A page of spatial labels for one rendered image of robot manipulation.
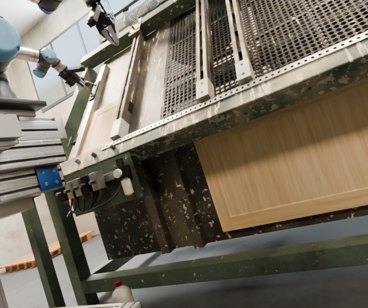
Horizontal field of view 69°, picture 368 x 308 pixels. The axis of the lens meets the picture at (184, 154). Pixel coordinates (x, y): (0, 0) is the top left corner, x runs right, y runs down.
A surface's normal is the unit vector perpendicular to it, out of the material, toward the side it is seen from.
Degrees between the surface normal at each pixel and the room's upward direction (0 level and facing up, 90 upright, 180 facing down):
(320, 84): 141
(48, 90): 90
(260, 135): 90
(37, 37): 90
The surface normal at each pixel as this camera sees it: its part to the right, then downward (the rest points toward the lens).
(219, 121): -0.02, 0.80
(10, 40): 0.77, -0.15
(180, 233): -0.43, 0.10
